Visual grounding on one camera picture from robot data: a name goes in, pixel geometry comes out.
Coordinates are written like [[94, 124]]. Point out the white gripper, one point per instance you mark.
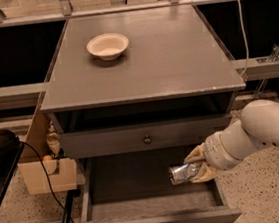
[[214, 152]]

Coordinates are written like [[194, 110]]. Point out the silver blue redbull can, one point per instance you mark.
[[182, 173]]

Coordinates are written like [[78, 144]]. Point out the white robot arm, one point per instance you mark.
[[256, 129]]

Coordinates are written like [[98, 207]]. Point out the round brass drawer knob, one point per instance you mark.
[[147, 140]]

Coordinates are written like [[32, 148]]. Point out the open grey middle drawer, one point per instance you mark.
[[136, 188]]

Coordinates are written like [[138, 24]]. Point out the grey wooden drawer cabinet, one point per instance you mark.
[[172, 69]]

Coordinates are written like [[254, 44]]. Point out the grey top drawer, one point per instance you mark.
[[129, 139]]

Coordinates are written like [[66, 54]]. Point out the white bowl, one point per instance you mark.
[[108, 46]]

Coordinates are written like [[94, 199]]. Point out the cardboard box with items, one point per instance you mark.
[[41, 172]]

